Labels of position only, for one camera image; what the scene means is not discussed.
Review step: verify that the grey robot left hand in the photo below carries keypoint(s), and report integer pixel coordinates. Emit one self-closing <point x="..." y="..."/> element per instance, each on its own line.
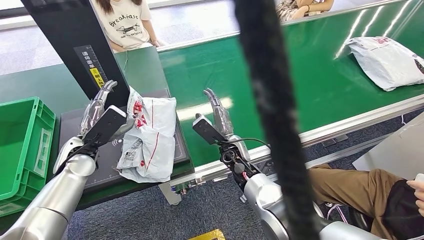
<point x="92" y="112"/>

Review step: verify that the white courier bag red print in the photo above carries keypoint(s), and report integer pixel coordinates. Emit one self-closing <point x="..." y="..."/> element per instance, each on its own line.
<point x="152" y="139"/>

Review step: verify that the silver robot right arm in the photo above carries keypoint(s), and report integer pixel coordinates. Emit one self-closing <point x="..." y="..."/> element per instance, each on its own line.
<point x="265" y="198"/>

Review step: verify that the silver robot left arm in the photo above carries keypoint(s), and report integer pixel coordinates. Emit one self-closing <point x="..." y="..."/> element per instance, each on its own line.
<point x="56" y="198"/>

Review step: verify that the black inbound scanner machine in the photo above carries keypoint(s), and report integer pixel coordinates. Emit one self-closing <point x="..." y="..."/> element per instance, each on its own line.
<point x="59" y="33"/>

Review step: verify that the yellow black label sticker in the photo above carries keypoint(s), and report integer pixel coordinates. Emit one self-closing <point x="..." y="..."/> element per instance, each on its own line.
<point x="89" y="63"/>

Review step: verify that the green plastic crate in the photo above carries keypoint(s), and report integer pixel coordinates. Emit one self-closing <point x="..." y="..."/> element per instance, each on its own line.
<point x="16" y="139"/>

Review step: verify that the person in pale shirt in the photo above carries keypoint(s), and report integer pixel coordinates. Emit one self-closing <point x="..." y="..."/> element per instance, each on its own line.
<point x="126" y="26"/>

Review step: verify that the yellow floor tape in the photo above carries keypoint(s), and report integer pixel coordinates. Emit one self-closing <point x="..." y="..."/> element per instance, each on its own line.
<point x="208" y="236"/>

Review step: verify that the person in patterned clothing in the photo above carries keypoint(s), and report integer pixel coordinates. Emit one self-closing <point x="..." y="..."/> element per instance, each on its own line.
<point x="298" y="10"/>

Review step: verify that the person in chair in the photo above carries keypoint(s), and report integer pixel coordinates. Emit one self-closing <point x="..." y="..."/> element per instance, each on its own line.
<point x="351" y="188"/>

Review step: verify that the office chair base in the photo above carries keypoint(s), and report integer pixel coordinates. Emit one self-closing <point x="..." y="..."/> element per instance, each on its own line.
<point x="361" y="218"/>

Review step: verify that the wide white courier bag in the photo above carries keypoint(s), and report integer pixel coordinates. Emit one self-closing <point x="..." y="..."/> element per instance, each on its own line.
<point x="384" y="63"/>

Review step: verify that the white board panel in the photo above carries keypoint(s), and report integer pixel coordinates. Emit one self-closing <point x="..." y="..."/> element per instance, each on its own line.
<point x="397" y="149"/>

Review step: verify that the person's hand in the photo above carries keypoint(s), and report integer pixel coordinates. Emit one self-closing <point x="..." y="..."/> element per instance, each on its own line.
<point x="418" y="198"/>

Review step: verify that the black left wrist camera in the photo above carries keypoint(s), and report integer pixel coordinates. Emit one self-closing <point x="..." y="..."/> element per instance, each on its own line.
<point x="106" y="126"/>

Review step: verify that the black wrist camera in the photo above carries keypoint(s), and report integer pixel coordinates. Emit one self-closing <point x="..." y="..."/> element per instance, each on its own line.
<point x="106" y="126"/>
<point x="207" y="129"/>

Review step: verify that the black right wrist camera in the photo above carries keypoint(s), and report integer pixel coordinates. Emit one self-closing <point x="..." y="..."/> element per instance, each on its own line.
<point x="207" y="129"/>

